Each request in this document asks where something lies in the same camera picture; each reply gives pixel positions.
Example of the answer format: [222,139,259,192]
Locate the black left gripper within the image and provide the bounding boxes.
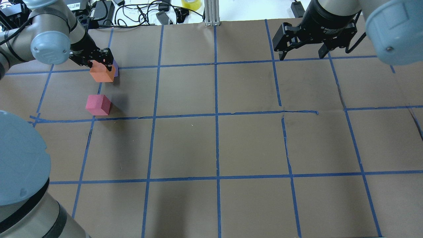
[69,32,114,72]

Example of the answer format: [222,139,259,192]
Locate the red foam block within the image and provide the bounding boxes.
[86,95,111,116]

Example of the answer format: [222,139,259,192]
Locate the aluminium frame post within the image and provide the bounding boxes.
[204,0,221,26]

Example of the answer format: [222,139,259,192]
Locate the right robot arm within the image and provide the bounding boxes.
[272,0,423,66]

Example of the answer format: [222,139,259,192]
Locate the orange foam block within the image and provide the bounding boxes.
[89,60,115,83]

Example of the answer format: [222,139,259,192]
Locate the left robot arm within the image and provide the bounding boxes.
[0,0,118,238]

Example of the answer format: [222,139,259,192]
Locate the yellow tape roll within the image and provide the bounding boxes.
[181,0,202,11]

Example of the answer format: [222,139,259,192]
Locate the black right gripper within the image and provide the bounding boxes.
[272,0,361,61]

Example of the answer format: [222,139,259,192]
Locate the purple foam block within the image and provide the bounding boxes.
[113,59,119,77]

